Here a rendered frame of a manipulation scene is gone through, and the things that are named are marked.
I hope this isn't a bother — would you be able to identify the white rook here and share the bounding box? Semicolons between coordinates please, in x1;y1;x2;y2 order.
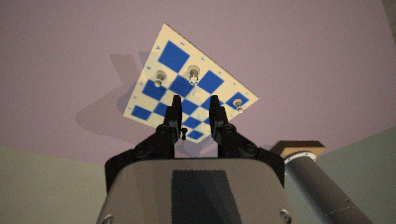
187;65;200;85

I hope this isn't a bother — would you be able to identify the white pawn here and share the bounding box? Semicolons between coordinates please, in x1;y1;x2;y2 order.
155;70;167;87
232;98;243;113

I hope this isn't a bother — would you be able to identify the blue and cream chessboard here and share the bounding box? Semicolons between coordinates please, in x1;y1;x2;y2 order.
123;23;259;143

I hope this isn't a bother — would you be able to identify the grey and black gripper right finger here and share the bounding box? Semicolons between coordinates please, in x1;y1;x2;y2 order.
209;95;285;188

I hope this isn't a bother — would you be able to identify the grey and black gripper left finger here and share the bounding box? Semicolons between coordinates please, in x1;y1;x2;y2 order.
105;95;182;194

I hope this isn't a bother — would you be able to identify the black pawn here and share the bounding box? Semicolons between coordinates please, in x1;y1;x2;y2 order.
181;128;188;140

